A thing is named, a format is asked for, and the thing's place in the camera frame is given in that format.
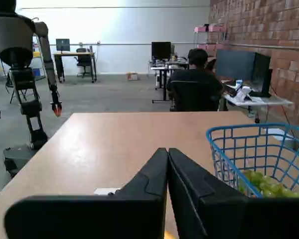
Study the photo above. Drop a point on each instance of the green toy grapes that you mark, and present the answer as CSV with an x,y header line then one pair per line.
x,y
269,188

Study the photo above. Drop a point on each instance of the long white tape strip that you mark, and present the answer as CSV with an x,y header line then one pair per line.
x,y
103,191

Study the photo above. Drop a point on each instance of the white folding table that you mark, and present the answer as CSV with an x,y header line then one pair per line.
x,y
271,100

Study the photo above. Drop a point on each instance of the white packaging pile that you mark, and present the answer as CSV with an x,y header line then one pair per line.
x,y
244,93

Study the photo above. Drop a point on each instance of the black office chair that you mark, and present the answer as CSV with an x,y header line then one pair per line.
x,y
194,97
84,59

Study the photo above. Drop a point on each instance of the black monitor with stand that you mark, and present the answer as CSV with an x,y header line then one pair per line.
x,y
261,72

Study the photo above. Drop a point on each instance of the small printed cardboard box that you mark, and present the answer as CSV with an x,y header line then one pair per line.
x,y
132,76

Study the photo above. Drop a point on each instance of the large dark monitor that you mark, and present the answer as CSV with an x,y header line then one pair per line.
x,y
235,64

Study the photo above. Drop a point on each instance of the metal shelf with coloured bins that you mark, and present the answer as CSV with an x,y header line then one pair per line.
x,y
37,72

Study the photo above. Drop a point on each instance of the desk with black legs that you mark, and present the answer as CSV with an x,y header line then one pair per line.
x,y
161,77

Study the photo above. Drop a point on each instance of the person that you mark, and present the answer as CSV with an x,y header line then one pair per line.
x,y
198,58

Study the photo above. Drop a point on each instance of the wooden desk on wheels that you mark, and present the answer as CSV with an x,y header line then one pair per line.
x,y
72,53

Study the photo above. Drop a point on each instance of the small lit monitor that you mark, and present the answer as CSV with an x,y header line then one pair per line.
x,y
62,44

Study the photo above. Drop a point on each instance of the black desktop monitor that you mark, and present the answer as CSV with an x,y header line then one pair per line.
x,y
161,50

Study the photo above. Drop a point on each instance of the shelf rack with pink bins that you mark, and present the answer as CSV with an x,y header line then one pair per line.
x,y
200,29

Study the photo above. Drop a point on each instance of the grey black humanoid robot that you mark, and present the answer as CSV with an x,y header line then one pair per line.
x,y
12,32

